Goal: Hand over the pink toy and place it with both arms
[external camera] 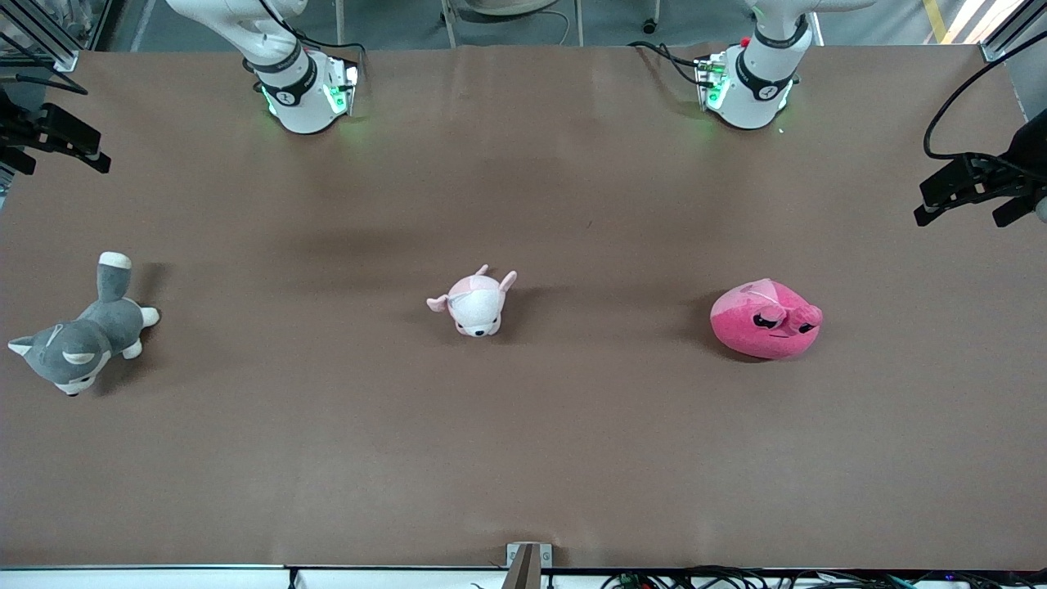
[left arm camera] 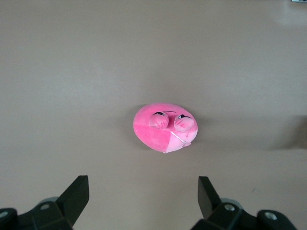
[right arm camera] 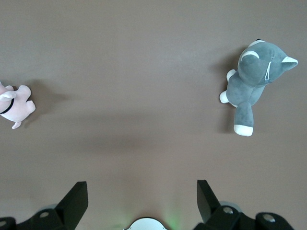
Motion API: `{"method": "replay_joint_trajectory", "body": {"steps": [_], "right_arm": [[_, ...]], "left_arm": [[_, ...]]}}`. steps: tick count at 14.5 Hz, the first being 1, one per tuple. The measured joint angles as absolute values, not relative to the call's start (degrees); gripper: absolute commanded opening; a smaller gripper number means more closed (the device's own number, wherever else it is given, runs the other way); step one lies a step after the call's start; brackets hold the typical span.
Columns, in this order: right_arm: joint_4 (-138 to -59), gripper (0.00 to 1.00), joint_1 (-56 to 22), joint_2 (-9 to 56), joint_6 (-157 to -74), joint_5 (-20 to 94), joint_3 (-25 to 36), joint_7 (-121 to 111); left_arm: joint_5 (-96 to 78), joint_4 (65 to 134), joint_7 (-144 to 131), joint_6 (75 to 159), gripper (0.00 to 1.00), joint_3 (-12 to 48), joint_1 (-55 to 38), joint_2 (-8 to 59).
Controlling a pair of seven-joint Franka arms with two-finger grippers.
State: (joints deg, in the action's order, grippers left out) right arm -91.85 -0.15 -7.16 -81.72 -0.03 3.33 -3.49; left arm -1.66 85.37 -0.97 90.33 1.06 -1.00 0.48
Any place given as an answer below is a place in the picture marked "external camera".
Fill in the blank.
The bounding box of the hot pink round plush toy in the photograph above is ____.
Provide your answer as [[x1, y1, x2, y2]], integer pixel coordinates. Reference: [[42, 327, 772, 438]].
[[709, 279, 824, 362]]

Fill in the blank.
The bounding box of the grey white plush husky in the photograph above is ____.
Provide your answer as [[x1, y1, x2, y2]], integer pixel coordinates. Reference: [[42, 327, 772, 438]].
[[7, 251, 161, 398]]

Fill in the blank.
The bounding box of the light pink plush puppy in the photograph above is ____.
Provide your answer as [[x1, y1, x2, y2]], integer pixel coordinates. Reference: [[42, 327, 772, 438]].
[[426, 263, 518, 338]]

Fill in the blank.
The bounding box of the white stool with metal legs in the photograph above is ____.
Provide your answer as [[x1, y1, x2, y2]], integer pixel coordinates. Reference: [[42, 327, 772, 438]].
[[442, 0, 586, 48]]

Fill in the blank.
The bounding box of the paper table cover sheet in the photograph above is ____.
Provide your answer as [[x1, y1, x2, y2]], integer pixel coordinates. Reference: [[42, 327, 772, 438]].
[[0, 43, 1047, 571]]

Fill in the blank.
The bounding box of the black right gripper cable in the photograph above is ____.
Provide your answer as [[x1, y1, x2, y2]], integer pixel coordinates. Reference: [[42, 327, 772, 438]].
[[0, 72, 89, 96]]

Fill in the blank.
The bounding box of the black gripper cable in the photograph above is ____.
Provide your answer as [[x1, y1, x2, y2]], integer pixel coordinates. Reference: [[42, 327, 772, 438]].
[[923, 31, 1047, 162], [0, 72, 89, 96]]

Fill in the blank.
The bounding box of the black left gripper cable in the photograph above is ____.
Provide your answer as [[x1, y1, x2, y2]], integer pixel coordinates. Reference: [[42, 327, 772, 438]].
[[923, 31, 1047, 162]]

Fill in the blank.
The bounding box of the aluminium frame profile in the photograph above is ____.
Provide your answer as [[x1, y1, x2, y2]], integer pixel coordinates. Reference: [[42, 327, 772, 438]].
[[0, 0, 80, 73], [979, 0, 1047, 64]]

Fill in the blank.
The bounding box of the black left arm base cable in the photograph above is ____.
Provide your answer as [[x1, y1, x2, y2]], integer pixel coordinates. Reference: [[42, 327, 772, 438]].
[[628, 39, 706, 88]]

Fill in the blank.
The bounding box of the white table edge rail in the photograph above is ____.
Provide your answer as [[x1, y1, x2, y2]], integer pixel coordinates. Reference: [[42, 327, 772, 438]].
[[0, 564, 1047, 589]]

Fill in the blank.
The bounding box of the tangled black cable bundle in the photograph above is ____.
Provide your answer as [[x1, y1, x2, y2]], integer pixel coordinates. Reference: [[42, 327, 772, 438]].
[[601, 564, 1047, 589]]

